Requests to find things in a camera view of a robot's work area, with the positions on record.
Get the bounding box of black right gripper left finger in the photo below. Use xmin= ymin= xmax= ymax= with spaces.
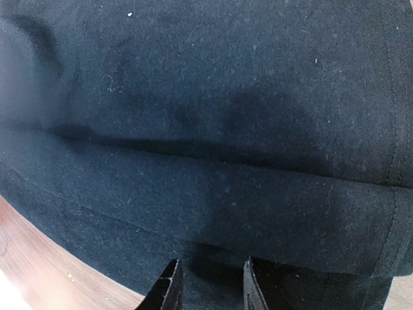
xmin=136 ymin=259 xmax=184 ymax=310

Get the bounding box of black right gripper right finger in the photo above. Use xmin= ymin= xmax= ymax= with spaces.
xmin=243 ymin=256 xmax=290 ymax=310

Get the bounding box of black garment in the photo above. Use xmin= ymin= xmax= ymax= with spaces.
xmin=1 ymin=1 xmax=412 ymax=309

